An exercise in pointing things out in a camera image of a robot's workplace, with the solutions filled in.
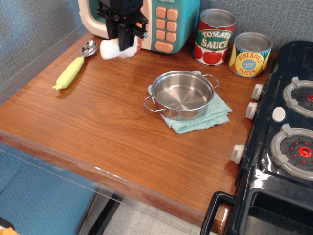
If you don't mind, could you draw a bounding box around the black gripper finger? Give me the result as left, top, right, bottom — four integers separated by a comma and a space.
118, 23, 148, 51
106, 19, 119, 39

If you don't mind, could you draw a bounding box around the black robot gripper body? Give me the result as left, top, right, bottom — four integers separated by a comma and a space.
98, 0, 148, 25

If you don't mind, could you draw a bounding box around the white plush mushroom brown cap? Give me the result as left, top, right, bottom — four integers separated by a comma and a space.
100, 36, 142, 60

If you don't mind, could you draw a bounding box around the teal toy microwave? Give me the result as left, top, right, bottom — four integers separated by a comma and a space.
78, 0, 200, 54

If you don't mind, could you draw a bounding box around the small steel pot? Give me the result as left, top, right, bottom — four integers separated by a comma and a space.
144, 70, 220, 121

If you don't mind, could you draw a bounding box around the tomato sauce can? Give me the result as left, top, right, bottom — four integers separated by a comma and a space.
193, 8, 236, 65

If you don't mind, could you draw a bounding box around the teal folded cloth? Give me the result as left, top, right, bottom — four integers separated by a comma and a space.
148, 84, 232, 134

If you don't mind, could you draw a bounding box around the pineapple slices can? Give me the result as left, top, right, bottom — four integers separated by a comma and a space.
229, 32, 273, 78

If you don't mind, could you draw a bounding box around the black toy stove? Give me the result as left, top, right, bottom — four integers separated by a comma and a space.
201, 41, 313, 235

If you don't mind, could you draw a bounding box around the orange plush toy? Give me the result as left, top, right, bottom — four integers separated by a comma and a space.
0, 227, 19, 235

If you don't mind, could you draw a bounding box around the spoon with green handle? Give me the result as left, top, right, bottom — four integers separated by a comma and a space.
52, 40, 98, 90

